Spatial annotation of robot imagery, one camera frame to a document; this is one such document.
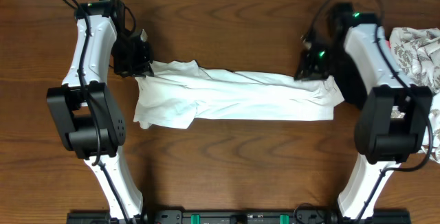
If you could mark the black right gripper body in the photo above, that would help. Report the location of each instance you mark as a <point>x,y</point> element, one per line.
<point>317,66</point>

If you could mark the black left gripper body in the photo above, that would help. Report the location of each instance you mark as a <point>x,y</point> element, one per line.
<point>129,60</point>

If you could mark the white t-shirt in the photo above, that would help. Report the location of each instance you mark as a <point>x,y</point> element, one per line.
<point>180,92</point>

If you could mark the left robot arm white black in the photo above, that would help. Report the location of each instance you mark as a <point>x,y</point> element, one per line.
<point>87,116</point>

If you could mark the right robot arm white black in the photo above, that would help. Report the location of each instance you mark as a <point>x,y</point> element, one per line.
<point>394,111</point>

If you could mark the black garment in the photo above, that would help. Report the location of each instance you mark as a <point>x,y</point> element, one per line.
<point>349,81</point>

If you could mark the white leaf-patterned garment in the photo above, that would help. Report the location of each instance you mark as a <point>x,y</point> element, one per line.
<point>417,53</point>

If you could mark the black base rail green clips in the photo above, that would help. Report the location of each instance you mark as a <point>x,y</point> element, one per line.
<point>237,218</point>

